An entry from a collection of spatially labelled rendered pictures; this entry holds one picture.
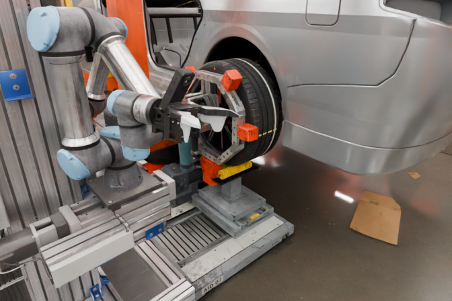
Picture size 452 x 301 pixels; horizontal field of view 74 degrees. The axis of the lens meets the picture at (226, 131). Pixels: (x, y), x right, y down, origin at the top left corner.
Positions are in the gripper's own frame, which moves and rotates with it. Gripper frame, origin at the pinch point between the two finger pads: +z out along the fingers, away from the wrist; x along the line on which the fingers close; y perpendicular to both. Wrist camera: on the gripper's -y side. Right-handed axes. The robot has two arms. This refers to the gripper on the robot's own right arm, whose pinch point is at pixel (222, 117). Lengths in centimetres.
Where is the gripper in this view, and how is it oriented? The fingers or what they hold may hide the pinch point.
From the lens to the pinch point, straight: 65.0
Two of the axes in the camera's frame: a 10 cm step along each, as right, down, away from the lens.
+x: -5.4, 1.9, -8.2
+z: 8.4, 2.1, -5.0
